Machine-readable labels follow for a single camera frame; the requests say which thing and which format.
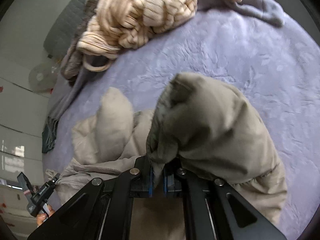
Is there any beige puffer down jacket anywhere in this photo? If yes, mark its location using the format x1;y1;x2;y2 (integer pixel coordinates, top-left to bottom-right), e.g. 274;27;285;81
57;73;287;239

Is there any person left hand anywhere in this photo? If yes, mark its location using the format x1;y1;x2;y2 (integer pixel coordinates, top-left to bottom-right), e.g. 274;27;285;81
36;204;55;226

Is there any dark green fringed scarf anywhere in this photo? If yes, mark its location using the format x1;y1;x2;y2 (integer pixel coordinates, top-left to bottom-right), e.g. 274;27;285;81
42;116;59;154

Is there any white electric fan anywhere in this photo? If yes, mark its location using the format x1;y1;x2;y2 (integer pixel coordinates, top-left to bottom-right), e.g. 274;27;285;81
28;63;59;92

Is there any brown furry garment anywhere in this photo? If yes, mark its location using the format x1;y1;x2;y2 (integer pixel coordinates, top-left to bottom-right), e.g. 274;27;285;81
60;0;99;83

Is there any lavender bed cover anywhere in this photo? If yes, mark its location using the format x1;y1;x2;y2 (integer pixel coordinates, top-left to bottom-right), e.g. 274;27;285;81
43;0;319;239

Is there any grey quilted headboard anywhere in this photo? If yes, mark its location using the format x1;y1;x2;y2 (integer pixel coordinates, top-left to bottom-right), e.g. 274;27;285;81
43;0;86;60

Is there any cream striped knit garment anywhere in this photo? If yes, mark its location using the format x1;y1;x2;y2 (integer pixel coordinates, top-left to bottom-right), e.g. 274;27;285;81
76;0;242;72

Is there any grey fleece blanket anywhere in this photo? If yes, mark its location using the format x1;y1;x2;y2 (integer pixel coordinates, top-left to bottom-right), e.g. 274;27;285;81
47;0;284;120

